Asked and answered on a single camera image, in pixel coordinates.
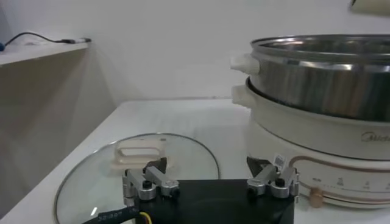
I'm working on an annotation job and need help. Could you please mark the white side desk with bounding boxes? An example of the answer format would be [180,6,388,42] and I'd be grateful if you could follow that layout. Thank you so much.
[0,41,116,219]

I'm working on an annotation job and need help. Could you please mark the stainless steel steamer basket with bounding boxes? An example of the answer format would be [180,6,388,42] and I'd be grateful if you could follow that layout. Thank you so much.
[230,33,390,122]

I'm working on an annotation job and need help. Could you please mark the black desk cable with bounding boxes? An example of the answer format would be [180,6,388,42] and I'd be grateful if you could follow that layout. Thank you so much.
[4,32,80,45]

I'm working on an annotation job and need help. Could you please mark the cream electric cooking pot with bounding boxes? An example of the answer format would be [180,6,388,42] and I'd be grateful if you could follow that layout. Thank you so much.
[230,77,390,211]

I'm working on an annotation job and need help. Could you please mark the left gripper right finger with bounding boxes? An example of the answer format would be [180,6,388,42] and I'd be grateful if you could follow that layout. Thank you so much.
[246,156,301,203]

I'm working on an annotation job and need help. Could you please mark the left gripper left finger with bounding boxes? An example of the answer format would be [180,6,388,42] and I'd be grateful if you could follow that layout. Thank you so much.
[122,156,180,208]

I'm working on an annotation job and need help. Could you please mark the glass pot lid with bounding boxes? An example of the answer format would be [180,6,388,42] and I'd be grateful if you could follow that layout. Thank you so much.
[54,132,221,224]

